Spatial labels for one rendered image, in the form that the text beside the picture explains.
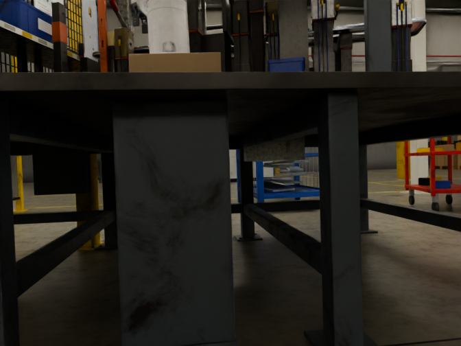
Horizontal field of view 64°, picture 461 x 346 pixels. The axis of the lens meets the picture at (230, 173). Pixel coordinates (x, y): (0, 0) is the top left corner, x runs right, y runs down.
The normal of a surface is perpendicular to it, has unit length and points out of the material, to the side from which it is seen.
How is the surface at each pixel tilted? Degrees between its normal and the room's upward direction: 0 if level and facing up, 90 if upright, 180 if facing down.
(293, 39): 90
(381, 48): 90
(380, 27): 90
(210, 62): 90
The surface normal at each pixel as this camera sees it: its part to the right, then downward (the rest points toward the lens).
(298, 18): -0.22, 0.04
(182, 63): 0.13, 0.02
